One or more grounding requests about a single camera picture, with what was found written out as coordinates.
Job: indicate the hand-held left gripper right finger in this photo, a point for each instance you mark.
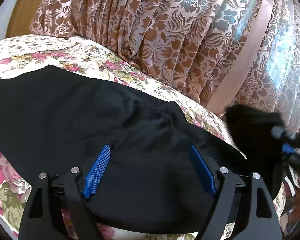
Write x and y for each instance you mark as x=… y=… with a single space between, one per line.
x=202 y=170

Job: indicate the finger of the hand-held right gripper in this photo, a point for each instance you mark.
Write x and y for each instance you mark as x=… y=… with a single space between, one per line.
x=278 y=131
x=288 y=148

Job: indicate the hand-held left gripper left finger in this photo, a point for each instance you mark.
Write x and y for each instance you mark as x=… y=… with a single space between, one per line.
x=97 y=172

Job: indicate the floral bed sheet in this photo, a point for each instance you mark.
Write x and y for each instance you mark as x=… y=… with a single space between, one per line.
x=52 y=52

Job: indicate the black pants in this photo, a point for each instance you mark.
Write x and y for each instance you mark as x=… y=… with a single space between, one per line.
x=90 y=120

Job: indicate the brown floral curtain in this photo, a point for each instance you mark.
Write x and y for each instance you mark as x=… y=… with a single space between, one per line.
x=165 y=30

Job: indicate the wooden panel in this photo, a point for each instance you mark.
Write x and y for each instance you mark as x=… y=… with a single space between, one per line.
x=27 y=7

